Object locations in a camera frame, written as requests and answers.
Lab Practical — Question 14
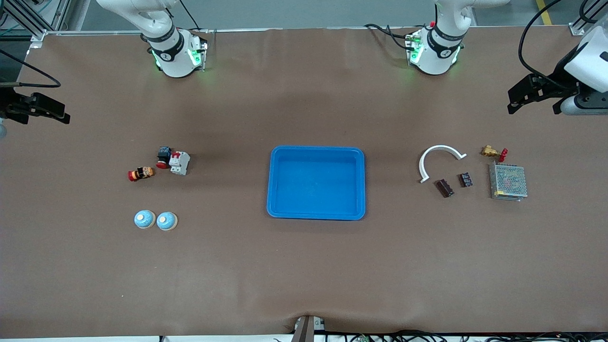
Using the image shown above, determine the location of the white red circuit breaker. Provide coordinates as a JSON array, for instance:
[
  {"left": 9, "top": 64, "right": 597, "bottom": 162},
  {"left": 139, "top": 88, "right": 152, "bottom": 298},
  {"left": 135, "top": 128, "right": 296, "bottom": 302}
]
[{"left": 169, "top": 151, "right": 191, "bottom": 176}]

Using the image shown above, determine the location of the blue plastic tray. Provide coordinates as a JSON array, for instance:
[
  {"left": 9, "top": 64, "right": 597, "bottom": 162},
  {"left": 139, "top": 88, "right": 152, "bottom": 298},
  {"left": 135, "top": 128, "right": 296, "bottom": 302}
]
[{"left": 266, "top": 145, "right": 366, "bottom": 221}]

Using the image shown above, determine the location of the light blue call bell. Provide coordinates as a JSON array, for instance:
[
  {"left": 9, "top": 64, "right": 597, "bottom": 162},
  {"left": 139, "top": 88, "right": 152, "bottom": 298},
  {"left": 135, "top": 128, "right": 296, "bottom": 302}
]
[
  {"left": 134, "top": 209, "right": 156, "bottom": 229},
  {"left": 156, "top": 211, "right": 178, "bottom": 231}
]

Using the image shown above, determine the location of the white curved plastic strip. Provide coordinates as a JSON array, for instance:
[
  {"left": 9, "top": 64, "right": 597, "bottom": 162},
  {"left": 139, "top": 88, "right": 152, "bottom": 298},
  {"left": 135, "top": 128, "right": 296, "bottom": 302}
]
[{"left": 418, "top": 145, "right": 467, "bottom": 184}]

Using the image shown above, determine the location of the brass valve red handle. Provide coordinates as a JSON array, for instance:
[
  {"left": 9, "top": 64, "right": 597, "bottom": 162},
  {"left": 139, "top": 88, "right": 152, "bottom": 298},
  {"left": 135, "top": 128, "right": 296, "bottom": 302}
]
[{"left": 480, "top": 145, "right": 509, "bottom": 162}]

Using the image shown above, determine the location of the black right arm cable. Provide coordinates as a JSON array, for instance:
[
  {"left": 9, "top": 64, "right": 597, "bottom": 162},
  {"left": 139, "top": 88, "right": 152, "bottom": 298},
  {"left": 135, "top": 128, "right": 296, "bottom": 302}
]
[{"left": 0, "top": 49, "right": 61, "bottom": 89}]

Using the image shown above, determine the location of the metal mesh power supply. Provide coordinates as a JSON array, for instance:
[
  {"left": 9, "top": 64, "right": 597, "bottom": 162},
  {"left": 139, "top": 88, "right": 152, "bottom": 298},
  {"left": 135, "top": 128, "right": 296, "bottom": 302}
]
[{"left": 489, "top": 161, "right": 529, "bottom": 202}]

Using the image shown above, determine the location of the black cable bundle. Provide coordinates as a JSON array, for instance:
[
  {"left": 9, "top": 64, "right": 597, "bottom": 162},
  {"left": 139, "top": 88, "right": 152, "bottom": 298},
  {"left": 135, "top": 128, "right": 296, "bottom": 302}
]
[{"left": 328, "top": 329, "right": 608, "bottom": 342}]

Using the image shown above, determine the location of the black base cable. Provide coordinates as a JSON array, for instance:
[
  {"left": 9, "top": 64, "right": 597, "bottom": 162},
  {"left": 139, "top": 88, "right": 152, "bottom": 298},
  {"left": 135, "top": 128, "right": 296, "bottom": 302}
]
[
  {"left": 363, "top": 23, "right": 410, "bottom": 50},
  {"left": 178, "top": 0, "right": 205, "bottom": 34}
]

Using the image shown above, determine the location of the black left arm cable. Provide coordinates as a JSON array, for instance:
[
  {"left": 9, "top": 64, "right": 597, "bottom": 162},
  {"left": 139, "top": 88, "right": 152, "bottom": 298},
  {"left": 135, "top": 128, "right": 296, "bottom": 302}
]
[{"left": 518, "top": 0, "right": 608, "bottom": 90}]

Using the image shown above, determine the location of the red orange emergency button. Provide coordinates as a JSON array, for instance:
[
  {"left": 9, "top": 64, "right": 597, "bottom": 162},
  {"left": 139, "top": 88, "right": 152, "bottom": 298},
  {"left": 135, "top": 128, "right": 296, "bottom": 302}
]
[{"left": 127, "top": 166, "right": 155, "bottom": 182}]

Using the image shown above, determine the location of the aluminium frame structure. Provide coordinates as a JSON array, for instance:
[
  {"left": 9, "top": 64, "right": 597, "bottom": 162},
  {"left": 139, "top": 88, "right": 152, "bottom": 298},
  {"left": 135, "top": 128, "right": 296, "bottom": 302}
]
[{"left": 0, "top": 0, "right": 72, "bottom": 43}]

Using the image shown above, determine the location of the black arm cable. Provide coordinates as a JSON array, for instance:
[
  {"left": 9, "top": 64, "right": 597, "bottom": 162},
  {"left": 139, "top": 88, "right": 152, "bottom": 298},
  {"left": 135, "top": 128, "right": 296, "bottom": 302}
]
[
  {"left": 518, "top": 0, "right": 608, "bottom": 90},
  {"left": 0, "top": 49, "right": 61, "bottom": 89}
]

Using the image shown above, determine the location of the metal table edge clamp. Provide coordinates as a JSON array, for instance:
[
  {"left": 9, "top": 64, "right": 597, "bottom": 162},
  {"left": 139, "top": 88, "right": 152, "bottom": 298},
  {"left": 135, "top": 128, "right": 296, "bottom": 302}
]
[{"left": 292, "top": 315, "right": 326, "bottom": 342}]

